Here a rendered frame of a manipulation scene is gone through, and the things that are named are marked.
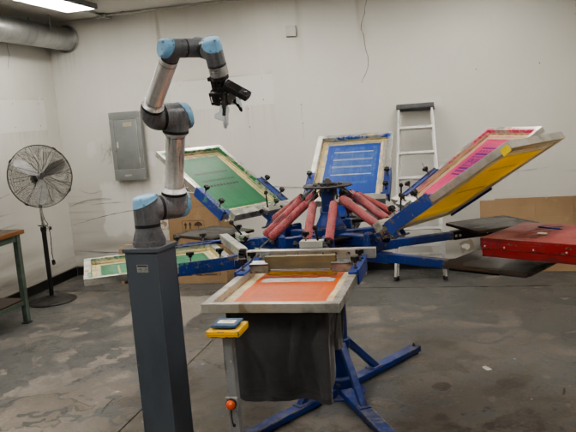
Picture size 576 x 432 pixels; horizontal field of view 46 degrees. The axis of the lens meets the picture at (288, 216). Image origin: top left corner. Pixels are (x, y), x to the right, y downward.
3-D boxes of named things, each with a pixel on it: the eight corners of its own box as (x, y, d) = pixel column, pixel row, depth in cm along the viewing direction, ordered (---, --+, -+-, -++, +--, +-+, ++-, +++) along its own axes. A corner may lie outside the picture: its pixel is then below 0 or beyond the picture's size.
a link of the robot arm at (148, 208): (129, 225, 313) (126, 195, 311) (157, 220, 320) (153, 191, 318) (141, 226, 303) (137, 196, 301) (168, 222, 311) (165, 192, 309)
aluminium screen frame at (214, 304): (339, 312, 271) (339, 303, 270) (201, 313, 285) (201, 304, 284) (365, 267, 346) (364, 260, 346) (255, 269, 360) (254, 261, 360)
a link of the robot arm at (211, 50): (213, 33, 270) (224, 37, 263) (219, 59, 276) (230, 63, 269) (195, 39, 267) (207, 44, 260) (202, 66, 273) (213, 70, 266)
